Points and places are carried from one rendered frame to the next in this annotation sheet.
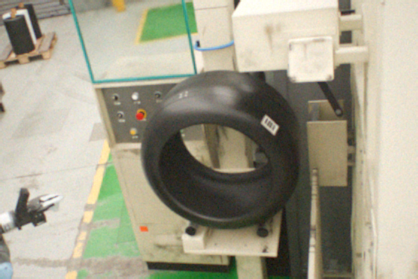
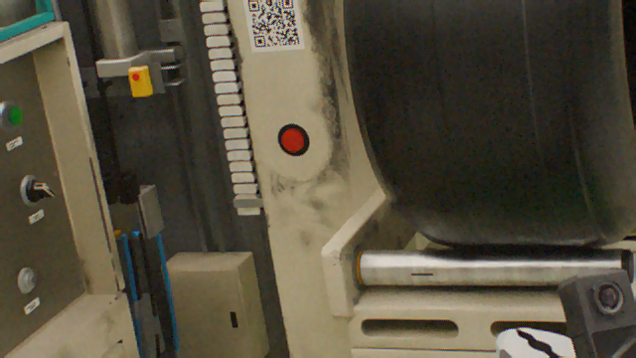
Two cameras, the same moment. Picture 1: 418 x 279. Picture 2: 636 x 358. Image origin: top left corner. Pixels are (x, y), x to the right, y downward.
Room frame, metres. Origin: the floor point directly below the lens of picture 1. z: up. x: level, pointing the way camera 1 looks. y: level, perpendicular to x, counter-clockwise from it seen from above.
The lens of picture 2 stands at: (1.65, 1.54, 1.51)
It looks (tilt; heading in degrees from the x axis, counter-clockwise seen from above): 17 degrees down; 276
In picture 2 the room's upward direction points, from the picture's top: 9 degrees counter-clockwise
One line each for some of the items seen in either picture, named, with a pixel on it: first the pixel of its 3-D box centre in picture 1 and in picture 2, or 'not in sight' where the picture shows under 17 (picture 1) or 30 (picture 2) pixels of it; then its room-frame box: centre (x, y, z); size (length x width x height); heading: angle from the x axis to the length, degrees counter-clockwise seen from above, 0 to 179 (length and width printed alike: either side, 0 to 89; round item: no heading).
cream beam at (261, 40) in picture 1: (291, 7); not in sight; (1.37, -0.32, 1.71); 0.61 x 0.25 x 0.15; 163
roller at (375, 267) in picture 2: (200, 204); (488, 267); (1.62, 0.06, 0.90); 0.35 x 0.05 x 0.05; 163
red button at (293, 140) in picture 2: not in sight; (294, 139); (1.85, -0.07, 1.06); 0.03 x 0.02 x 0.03; 163
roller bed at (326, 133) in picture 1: (327, 142); not in sight; (1.68, -0.50, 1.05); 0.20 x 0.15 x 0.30; 163
